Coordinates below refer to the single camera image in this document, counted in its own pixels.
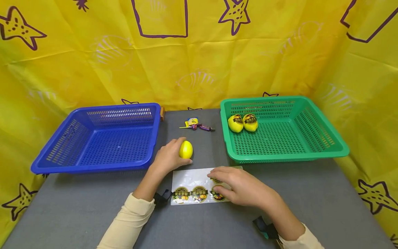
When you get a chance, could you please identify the person's right hand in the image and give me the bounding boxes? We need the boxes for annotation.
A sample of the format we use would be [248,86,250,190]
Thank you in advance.
[207,166,280,210]

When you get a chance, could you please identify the person's left hand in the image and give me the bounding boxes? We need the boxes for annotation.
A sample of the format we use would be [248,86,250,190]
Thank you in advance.
[149,137,193,177]

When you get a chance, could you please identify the plain yellow lemon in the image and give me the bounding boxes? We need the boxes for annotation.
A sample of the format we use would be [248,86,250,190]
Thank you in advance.
[179,140,193,159]

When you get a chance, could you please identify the person's left forearm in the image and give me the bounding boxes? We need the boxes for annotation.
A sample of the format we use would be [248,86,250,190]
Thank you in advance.
[97,169,167,249]

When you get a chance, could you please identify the person's right forearm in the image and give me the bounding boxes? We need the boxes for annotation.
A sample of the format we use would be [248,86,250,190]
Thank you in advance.
[264,199,324,249]

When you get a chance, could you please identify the glossy white sticker sheet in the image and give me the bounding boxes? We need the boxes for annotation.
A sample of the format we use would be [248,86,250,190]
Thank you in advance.
[170,166,244,206]

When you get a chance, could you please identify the yellow lemon with sticker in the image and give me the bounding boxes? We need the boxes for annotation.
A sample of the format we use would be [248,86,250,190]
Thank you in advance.
[227,114,244,133]
[243,113,259,132]

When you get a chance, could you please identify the blue plastic basket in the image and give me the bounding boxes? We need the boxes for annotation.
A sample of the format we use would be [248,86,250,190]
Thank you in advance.
[30,103,162,174]

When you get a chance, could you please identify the green plastic basket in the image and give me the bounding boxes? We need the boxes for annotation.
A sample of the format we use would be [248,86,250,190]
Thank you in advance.
[220,96,350,164]

